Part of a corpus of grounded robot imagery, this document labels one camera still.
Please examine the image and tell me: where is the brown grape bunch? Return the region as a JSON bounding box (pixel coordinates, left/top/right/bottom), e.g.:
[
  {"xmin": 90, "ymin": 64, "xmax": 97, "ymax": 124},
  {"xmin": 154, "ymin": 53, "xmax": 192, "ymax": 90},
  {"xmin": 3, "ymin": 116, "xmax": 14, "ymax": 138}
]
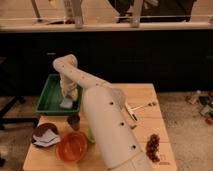
[{"xmin": 146, "ymin": 134, "xmax": 160, "ymax": 163}]

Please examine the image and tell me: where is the thin white skewer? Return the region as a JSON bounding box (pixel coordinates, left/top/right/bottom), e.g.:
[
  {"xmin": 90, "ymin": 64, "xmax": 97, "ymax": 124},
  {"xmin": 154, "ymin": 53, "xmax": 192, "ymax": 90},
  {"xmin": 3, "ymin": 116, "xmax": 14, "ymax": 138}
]
[{"xmin": 132, "ymin": 102, "xmax": 158, "ymax": 111}]

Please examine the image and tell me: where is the dark metal cup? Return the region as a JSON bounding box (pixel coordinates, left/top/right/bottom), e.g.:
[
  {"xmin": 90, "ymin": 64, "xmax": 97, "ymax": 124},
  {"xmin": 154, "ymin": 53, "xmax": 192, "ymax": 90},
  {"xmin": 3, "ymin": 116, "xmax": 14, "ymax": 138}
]
[{"xmin": 68, "ymin": 115, "xmax": 80, "ymax": 131}]

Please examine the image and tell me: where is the small green cup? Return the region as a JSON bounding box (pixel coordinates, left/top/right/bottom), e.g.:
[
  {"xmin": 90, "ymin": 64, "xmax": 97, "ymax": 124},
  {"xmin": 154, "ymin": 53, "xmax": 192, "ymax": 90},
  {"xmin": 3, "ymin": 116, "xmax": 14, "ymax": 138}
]
[{"xmin": 87, "ymin": 128, "xmax": 95, "ymax": 143}]

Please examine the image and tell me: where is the green plastic tray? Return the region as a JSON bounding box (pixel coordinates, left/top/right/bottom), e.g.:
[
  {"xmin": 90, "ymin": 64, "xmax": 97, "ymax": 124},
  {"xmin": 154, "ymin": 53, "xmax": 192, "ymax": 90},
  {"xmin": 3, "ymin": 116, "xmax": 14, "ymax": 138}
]
[{"xmin": 36, "ymin": 74, "xmax": 82, "ymax": 116}]

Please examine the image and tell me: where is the grey folded cloth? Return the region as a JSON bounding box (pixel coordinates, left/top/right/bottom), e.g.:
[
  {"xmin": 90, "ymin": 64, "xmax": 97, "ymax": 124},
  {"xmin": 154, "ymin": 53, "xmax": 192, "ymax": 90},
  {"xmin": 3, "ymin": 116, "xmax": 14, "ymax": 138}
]
[{"xmin": 33, "ymin": 129, "xmax": 61, "ymax": 147}]

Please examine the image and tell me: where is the orange bowl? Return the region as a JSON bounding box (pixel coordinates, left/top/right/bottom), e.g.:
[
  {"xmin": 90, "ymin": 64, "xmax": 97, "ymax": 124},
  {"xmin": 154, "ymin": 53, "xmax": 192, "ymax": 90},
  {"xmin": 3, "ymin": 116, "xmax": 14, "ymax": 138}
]
[{"xmin": 56, "ymin": 131, "xmax": 88, "ymax": 163}]

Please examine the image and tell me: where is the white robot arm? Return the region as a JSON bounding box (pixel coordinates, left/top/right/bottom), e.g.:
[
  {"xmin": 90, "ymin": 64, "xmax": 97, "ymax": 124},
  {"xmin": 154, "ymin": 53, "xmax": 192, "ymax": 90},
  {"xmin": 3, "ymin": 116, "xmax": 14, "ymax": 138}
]
[{"xmin": 53, "ymin": 55, "xmax": 153, "ymax": 171}]

